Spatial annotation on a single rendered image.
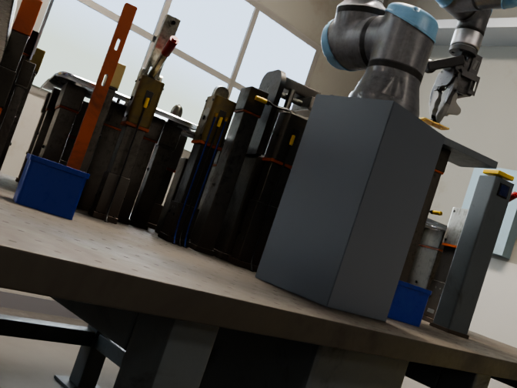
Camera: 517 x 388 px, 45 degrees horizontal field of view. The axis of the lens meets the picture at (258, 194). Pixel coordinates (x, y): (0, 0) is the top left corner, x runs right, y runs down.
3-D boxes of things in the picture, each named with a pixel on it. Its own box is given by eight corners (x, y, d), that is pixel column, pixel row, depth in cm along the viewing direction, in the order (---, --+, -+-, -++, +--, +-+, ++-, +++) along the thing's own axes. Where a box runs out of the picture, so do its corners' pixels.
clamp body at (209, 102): (179, 245, 158) (228, 105, 160) (192, 252, 148) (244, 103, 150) (155, 237, 155) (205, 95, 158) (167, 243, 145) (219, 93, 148)
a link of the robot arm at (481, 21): (459, -12, 166) (475, 4, 171) (446, 27, 165) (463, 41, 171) (485, -15, 160) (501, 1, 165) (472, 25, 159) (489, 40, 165)
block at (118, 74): (73, 209, 151) (124, 67, 153) (75, 209, 148) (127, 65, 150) (58, 204, 150) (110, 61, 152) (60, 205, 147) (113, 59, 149)
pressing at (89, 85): (432, 232, 223) (434, 229, 223) (478, 242, 203) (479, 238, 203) (47, 81, 168) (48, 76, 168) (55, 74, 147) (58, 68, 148)
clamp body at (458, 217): (434, 324, 196) (468, 214, 198) (460, 335, 185) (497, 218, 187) (416, 318, 193) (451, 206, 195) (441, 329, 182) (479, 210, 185)
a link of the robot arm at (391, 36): (401, 58, 122) (422, -7, 123) (351, 58, 133) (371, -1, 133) (435, 82, 130) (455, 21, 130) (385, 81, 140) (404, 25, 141)
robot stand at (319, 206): (385, 322, 127) (445, 136, 129) (326, 307, 113) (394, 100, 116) (314, 293, 142) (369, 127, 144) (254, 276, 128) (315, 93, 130)
